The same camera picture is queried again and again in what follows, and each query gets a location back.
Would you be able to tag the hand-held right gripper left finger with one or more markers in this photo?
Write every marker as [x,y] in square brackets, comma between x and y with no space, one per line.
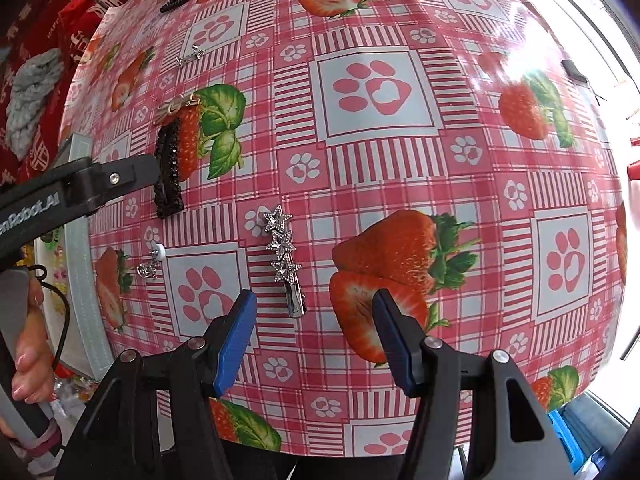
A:
[235,345]

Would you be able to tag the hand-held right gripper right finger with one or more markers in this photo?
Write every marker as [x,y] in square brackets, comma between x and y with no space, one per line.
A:
[397,345]

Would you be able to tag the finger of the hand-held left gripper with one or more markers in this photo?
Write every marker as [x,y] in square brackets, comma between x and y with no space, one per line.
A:
[125,177]

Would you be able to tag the black rhinestone hair clip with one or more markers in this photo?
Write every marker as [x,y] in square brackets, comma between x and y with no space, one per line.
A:
[167,170]

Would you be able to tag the white storage box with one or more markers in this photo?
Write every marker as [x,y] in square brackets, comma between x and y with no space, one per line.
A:
[87,285]

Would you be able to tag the silver star hair clip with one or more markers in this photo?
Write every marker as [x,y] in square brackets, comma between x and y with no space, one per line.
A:
[285,260]

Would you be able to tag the person's left hand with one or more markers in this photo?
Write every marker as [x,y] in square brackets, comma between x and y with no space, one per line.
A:
[35,360]

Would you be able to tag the silver bow hair clip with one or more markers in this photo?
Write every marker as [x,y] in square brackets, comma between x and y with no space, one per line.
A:
[172,106]

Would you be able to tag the silver stud earrings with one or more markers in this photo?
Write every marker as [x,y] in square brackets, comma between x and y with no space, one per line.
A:
[152,260]

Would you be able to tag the grey knit cloth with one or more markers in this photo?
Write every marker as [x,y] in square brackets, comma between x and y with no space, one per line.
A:
[35,100]

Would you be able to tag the silver bow earring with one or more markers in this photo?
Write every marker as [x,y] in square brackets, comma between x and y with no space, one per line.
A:
[188,55]

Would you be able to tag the pink strawberry print tablecloth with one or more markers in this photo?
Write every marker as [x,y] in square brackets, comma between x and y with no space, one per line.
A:
[380,170]

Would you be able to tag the red printed blanket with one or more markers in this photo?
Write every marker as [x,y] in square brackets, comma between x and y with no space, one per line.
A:
[35,25]

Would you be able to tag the blue plastic crate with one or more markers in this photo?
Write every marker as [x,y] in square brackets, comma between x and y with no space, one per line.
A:
[585,435]

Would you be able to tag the metal tablecloth clamp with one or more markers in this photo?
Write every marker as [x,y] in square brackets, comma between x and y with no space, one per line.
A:
[574,71]

